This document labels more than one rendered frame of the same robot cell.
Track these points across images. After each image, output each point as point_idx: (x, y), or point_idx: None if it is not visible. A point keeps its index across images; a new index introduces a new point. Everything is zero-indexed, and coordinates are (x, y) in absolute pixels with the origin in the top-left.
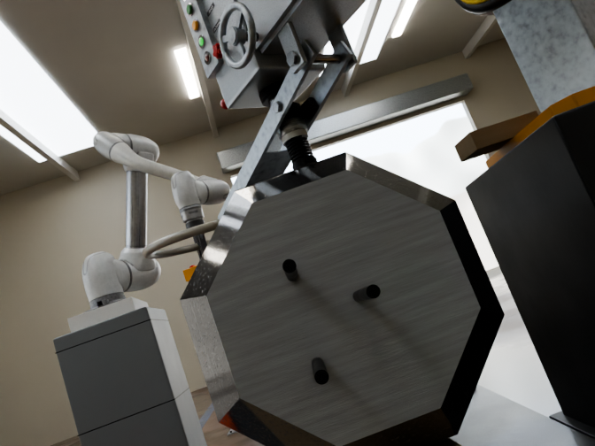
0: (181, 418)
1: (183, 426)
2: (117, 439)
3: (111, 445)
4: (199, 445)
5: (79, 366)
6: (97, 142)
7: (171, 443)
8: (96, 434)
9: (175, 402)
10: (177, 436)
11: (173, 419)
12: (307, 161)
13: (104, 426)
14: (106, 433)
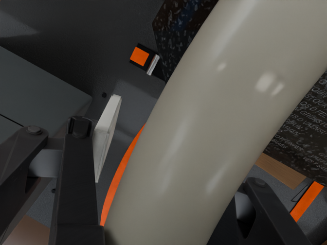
0: (54, 123)
1: (64, 121)
2: (24, 204)
3: (22, 208)
4: (16, 74)
5: None
6: None
7: (63, 136)
8: (6, 234)
9: (49, 137)
10: (65, 130)
11: (57, 137)
12: None
13: (7, 229)
14: (12, 221)
